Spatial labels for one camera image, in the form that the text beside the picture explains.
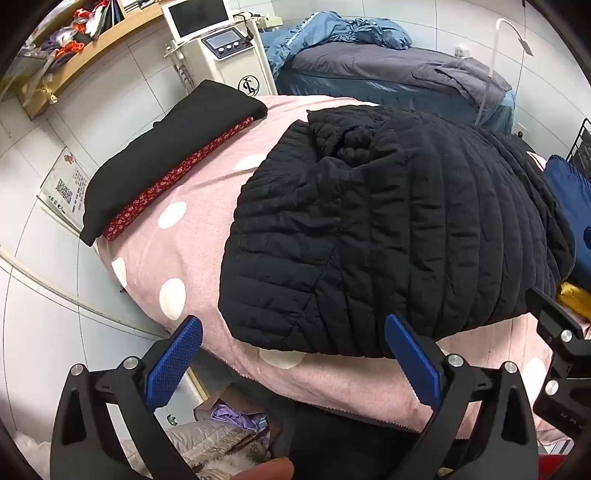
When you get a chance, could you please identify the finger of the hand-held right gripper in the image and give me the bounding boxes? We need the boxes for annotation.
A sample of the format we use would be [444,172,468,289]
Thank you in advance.
[527,286,591,377]

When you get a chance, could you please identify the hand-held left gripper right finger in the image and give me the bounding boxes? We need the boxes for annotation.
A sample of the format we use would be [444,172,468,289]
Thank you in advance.
[384,314,541,480]

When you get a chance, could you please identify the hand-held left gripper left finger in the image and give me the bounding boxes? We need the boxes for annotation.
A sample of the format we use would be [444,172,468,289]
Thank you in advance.
[50,315,204,480]

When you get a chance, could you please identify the black quilted jacket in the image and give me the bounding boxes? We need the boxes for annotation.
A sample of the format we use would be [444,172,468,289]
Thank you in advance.
[217,105,578,358]

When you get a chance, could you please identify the person's left hand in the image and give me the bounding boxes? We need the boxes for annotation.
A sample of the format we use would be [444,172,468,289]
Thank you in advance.
[217,457,296,480]

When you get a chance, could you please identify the yellow cloth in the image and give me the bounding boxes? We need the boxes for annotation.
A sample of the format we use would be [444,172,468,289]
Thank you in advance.
[556,279,591,319]

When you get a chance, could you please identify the purple cloth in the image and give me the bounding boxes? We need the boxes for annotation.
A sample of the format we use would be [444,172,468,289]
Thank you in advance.
[210,401,269,430]

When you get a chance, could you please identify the patterned beige bedding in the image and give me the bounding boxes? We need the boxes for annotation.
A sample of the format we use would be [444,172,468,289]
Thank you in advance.
[120,418,269,480]

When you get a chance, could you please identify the dark blue cloth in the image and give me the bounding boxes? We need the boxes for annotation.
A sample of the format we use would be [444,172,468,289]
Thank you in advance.
[542,154,591,278]

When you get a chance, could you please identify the red floral cloth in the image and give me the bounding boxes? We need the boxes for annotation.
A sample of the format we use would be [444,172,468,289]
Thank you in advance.
[102,115,254,241]

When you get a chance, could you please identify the black folded cushion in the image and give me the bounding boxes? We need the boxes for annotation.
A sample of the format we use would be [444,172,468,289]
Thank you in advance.
[79,79,269,247]

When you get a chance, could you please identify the white lamp stand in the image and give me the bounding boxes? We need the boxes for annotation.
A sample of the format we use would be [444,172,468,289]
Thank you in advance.
[475,17,536,127]

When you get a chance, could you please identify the white machine with screen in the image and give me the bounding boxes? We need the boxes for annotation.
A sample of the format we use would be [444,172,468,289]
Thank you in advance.
[161,0,278,100]

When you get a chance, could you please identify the grey blanket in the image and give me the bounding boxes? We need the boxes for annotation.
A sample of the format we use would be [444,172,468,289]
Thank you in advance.
[291,43,509,109]

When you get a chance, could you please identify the blue ruffled quilt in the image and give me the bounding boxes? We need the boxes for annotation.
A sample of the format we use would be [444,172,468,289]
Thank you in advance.
[261,11,414,77]

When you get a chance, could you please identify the colourful cloth pile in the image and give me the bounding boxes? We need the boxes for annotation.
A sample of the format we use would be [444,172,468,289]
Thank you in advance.
[41,0,125,61]

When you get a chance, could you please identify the black wire rack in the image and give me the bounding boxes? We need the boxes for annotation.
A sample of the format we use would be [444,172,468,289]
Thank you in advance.
[566,117,591,174]

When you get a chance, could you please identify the white wall sign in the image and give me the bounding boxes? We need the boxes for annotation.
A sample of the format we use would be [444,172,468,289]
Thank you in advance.
[37,148,95,229]

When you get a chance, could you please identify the wooden wall shelf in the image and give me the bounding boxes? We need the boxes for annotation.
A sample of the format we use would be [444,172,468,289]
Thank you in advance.
[14,0,171,121]

